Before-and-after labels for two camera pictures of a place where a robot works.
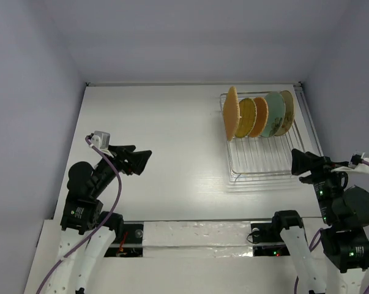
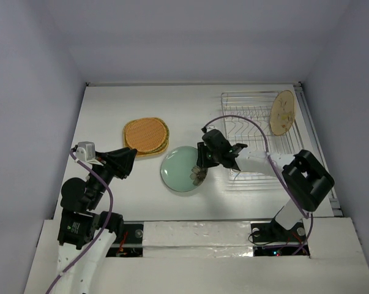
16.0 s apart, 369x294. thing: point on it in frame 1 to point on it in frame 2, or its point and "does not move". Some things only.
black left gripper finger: x=137 y=160 to x=124 y=159
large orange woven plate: x=232 y=113 to x=149 y=136
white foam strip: x=197 y=239 does not move
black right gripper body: x=316 y=165 to x=202 y=155
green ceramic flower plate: x=276 y=116 to x=179 y=171
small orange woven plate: x=262 y=117 to x=146 y=135
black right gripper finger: x=302 y=162 to x=202 y=159
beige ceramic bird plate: x=289 y=115 does not move
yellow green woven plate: x=248 y=117 to x=148 y=135
